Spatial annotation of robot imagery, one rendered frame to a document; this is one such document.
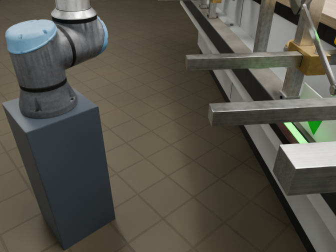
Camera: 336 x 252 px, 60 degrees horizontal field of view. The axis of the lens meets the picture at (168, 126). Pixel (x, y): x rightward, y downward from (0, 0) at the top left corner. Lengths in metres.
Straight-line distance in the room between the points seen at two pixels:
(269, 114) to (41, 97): 0.72
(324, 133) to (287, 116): 0.20
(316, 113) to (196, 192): 1.06
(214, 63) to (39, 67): 0.53
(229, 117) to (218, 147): 1.33
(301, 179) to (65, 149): 0.90
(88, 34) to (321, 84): 0.82
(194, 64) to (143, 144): 1.18
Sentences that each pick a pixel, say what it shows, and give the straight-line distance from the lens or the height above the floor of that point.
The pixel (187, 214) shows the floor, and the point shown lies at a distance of 1.43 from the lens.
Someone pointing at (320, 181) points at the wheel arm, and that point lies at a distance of 0.26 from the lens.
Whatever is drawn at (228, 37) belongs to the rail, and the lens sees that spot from 1.44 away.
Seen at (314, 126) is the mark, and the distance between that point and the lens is 0.76.
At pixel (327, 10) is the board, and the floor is 0.90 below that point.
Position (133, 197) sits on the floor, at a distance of 1.51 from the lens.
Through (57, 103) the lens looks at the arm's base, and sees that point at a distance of 1.02.
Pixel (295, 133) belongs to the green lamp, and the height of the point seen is 0.70.
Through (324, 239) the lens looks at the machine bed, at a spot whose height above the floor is 0.19.
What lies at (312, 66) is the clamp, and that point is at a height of 0.84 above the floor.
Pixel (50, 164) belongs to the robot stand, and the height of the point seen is 0.45.
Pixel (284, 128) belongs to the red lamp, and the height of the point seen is 0.70.
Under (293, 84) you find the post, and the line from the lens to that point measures 0.88.
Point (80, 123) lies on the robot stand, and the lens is 1.04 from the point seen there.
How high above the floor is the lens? 1.11
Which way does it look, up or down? 34 degrees down
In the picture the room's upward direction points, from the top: straight up
